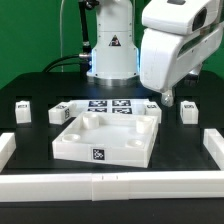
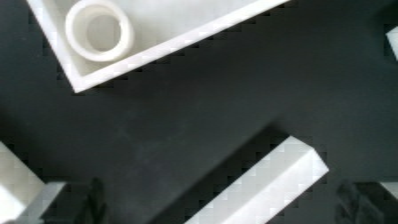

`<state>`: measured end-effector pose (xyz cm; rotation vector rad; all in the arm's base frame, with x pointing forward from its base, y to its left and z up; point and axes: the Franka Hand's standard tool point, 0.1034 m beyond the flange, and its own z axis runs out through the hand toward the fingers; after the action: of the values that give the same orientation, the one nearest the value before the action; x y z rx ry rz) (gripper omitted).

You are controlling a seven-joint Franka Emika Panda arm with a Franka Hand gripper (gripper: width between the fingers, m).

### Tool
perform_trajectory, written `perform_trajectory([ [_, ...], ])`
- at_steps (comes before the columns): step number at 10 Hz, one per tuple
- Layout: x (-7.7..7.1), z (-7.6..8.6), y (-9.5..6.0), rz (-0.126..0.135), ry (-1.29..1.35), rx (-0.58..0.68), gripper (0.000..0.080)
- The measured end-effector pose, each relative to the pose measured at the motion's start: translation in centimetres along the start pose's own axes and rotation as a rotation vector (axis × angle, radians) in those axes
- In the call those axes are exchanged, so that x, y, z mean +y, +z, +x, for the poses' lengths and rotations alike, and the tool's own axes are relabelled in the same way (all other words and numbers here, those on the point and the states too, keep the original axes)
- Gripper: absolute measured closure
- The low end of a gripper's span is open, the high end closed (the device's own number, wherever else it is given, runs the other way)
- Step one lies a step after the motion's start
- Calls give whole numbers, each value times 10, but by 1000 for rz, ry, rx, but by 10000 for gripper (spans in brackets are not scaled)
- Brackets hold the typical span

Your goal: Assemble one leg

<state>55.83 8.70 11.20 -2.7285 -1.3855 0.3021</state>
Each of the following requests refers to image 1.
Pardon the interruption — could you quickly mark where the white fence wall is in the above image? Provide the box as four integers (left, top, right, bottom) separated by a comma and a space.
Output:
0, 133, 16, 172
203, 129, 224, 171
0, 171, 224, 202

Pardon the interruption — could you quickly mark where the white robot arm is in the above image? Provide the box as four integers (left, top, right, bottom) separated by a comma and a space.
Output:
78, 0, 224, 107

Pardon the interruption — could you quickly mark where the grey thin cable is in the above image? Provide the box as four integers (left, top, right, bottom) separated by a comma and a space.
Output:
59, 0, 66, 73

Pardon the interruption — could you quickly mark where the white front fence wall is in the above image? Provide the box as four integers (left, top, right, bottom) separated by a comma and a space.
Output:
0, 171, 224, 202

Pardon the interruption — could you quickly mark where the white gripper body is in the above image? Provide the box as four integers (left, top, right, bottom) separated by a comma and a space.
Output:
140, 27, 223, 93

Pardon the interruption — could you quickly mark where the white right fence wall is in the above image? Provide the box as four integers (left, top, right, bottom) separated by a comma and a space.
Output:
203, 129, 224, 171

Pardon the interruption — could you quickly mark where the white square tabletop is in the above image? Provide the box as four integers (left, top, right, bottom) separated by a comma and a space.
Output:
52, 112, 158, 168

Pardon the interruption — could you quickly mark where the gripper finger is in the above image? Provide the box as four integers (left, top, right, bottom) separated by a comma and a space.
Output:
161, 89, 174, 107

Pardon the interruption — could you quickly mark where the black cable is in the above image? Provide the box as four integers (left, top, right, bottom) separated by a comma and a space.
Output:
42, 54, 92, 73

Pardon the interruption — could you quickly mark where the white base tag plate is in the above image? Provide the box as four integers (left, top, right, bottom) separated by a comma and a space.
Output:
72, 99, 149, 117

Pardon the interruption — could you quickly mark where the white left fence wall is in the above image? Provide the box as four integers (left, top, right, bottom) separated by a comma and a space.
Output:
0, 133, 16, 172

